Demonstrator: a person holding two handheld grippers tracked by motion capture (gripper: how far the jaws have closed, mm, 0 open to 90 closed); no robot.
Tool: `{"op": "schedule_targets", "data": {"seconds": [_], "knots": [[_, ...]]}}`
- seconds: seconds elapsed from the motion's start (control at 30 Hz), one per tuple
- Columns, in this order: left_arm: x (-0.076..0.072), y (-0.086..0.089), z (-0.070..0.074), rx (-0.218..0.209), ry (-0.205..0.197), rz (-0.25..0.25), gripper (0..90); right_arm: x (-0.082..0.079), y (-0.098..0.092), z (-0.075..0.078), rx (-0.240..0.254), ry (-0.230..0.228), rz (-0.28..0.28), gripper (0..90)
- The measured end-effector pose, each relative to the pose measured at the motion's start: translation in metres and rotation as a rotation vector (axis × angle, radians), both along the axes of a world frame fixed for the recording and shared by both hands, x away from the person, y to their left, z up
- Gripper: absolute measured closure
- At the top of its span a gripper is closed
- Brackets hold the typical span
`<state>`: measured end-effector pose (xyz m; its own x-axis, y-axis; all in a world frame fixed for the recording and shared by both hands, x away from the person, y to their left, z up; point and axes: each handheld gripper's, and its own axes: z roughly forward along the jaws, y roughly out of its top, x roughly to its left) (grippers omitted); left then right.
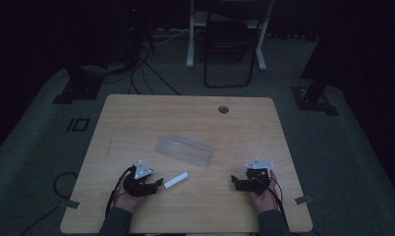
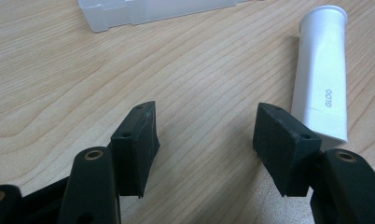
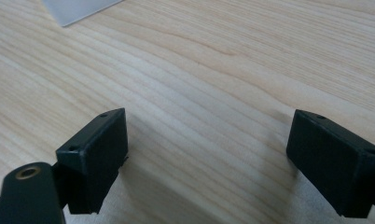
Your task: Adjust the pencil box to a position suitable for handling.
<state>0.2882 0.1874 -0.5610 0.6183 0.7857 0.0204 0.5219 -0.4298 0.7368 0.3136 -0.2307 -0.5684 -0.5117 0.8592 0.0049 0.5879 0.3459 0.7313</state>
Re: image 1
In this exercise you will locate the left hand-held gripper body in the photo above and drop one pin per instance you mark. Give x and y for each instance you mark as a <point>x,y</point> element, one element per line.
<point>137,183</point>

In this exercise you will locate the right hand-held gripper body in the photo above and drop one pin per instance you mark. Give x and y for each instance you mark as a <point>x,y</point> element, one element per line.
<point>255,178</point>

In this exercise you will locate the white cylindrical stick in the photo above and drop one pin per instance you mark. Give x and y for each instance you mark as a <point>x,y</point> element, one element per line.
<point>176,180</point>

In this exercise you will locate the clear plastic box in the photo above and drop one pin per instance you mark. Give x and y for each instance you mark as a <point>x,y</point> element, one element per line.
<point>185,149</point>

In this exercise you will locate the person's left hand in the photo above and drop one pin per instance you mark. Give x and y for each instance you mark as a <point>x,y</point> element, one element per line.
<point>128,200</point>

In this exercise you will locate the person's right hand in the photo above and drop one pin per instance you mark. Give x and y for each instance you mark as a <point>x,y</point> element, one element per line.
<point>266,196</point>

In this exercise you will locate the grey tape strip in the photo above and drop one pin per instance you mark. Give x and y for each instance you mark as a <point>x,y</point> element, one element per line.
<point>69,204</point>
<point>303,199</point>

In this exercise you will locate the black stand base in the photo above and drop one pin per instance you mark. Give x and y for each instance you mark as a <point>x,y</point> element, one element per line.
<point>78,88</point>
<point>313,98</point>

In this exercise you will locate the black folding chair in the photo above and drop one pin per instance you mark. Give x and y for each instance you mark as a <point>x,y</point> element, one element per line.
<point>230,49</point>

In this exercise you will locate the white desk frame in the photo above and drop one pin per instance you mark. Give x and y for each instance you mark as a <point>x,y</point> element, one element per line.
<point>227,32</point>

